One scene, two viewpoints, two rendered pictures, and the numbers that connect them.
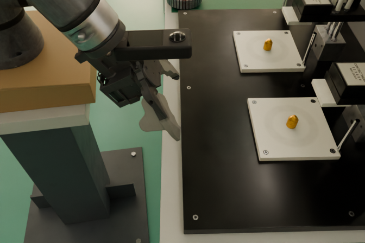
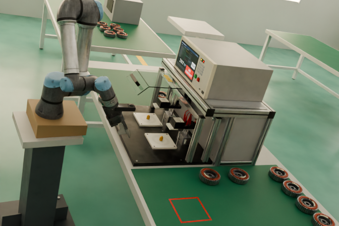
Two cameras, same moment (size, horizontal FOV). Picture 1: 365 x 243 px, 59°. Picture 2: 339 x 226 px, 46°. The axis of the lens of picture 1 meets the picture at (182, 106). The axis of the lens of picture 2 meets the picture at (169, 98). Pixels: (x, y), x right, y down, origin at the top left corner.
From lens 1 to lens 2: 1.69 m
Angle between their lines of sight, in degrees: 32
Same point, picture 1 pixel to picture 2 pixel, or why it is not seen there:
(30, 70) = (63, 120)
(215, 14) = not seen: hidden behind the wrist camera
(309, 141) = (167, 144)
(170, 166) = (122, 152)
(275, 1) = (146, 103)
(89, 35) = (112, 102)
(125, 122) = not seen: hidden behind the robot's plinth
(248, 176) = (150, 152)
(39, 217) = not seen: outside the picture
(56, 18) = (107, 97)
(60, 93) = (75, 129)
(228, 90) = (136, 131)
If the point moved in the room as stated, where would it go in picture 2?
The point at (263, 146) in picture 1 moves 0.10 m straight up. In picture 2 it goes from (153, 145) to (157, 129)
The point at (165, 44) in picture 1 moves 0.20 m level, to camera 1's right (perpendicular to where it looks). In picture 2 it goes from (128, 107) to (163, 108)
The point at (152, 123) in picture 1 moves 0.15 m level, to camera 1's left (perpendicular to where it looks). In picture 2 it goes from (122, 131) to (94, 130)
